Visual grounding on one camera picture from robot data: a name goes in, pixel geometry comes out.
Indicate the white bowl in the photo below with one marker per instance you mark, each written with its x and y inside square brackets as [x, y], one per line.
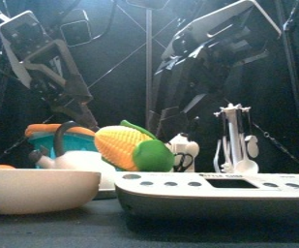
[35, 190]

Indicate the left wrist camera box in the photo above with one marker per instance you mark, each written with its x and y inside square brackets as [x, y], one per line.
[76, 30]

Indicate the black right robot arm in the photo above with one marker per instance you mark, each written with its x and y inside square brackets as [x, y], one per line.
[255, 74]

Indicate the white toy stove panel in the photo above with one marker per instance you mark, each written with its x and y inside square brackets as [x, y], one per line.
[216, 193]

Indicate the teal basket orange rim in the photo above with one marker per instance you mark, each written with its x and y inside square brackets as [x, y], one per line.
[76, 140]

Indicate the yellow toy corn green husk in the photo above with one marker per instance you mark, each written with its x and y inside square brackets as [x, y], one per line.
[127, 147]

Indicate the grey metal frame pole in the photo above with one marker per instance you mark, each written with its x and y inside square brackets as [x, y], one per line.
[148, 64]

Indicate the white toy spatula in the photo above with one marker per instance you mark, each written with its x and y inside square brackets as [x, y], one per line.
[252, 147]

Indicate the white toy bottle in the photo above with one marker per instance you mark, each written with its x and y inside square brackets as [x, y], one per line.
[183, 151]

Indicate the white toy spoon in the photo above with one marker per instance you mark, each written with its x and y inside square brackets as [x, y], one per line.
[245, 166]

